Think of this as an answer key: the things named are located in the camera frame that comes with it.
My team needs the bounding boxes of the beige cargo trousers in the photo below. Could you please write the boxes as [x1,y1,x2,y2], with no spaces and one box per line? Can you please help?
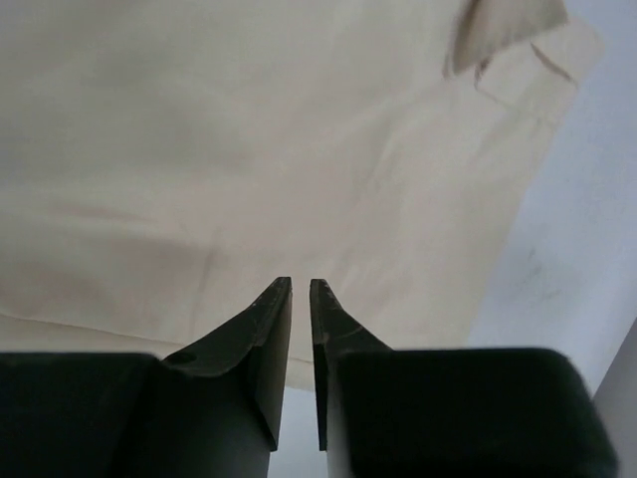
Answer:
[1,1,603,387]

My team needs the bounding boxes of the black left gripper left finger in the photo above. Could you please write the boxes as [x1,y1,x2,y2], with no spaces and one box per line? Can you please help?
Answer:
[1,277,292,477]

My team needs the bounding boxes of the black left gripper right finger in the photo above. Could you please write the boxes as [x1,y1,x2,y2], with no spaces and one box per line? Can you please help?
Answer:
[310,279,619,477]

